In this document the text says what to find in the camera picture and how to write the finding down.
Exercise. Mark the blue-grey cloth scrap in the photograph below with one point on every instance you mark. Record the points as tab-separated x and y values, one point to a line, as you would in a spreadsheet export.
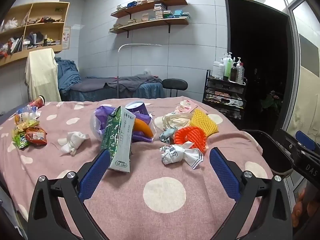
167	133

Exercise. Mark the cream towel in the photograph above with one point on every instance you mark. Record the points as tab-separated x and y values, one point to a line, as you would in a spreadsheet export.
42	75

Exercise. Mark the crumpled white tissue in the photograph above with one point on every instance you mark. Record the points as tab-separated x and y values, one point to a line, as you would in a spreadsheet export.
73	142

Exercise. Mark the white jar bottle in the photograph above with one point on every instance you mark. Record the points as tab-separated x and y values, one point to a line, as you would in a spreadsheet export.
215	70

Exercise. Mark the crumpled cream paper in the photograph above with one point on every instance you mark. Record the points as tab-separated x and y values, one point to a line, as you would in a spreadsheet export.
175	121

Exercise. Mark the black trash bin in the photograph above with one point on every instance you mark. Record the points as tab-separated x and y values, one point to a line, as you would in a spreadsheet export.
265	150

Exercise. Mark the white arched floor lamp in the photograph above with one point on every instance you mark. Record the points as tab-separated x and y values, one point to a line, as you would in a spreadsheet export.
118	67

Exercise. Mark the pink flat packet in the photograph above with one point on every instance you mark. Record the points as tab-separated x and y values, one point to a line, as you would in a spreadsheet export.
197	105

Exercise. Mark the grey blanket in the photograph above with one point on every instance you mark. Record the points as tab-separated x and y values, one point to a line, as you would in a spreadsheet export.
130	81

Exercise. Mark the glass sliding door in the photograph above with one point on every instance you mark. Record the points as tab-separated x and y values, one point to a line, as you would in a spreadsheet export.
307	92

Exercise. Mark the pink printed wrapper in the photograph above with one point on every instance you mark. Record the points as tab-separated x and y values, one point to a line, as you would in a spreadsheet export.
181	108

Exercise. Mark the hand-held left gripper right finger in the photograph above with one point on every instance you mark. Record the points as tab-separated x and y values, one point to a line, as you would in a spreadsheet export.
225	175

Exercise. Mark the black round stool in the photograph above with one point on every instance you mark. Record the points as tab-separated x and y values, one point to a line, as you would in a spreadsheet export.
175	83

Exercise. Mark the yellow foam fruit net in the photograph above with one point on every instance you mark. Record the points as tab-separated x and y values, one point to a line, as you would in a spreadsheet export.
202	122

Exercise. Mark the wall shelves with boxes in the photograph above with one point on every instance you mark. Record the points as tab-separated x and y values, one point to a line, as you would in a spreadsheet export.
160	11

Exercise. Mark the orange plastic piece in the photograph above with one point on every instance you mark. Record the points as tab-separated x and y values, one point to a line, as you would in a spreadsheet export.
143	128

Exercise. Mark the crumpled white printed wrapper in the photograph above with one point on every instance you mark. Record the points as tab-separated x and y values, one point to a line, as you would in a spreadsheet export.
175	153

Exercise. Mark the clear plastic drink bottle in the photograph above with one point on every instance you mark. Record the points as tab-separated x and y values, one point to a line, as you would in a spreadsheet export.
25	112

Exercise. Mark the wall poster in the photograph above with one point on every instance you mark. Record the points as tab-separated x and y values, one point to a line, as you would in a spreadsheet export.
66	38

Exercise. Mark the dark brown bottle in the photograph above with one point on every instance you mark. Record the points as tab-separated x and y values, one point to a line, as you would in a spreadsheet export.
233	73

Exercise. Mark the red snack packet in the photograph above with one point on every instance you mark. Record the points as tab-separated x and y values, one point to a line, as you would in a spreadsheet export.
36	136

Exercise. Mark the orange foam fruit net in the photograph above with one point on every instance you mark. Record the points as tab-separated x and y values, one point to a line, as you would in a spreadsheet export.
190	133

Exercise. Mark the yellow-green snack packet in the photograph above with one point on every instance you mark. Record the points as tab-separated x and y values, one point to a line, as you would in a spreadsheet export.
26	125

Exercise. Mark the black trolley cart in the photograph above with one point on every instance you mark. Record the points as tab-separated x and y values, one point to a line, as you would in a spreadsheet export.
225	90

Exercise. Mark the massage bed with blue skirt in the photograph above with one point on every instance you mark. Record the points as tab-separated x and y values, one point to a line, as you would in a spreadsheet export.
147	91

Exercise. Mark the green milk carton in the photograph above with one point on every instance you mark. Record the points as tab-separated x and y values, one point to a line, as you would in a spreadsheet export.
117	140

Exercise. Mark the green snack packet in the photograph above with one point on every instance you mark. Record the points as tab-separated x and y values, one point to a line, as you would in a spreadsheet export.
21	140

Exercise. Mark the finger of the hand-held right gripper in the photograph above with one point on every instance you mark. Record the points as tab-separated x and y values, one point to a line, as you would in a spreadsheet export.
303	140

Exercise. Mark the blue cloth pile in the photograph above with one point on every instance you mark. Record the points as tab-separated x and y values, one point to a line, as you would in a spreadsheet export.
67	75

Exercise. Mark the purple cylindrical container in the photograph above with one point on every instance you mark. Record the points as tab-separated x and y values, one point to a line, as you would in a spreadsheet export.
136	107

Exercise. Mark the green pump bottle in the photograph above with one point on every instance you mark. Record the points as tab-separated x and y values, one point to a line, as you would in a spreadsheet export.
228	67

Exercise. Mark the purple plastic bag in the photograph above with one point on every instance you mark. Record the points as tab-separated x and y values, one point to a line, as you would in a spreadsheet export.
101	113

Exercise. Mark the pink polka dot blanket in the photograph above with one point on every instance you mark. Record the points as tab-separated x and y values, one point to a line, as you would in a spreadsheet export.
120	197

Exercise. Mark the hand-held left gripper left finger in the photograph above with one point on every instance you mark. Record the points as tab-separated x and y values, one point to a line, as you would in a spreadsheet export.
96	172

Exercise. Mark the wooden cubby shelf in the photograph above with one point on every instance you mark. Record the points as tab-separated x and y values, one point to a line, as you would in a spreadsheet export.
25	26

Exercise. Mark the potted plant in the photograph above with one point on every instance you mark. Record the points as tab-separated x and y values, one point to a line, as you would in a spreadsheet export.
271	100

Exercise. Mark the person's right hand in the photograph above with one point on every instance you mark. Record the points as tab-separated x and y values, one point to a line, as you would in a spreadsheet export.
298	206

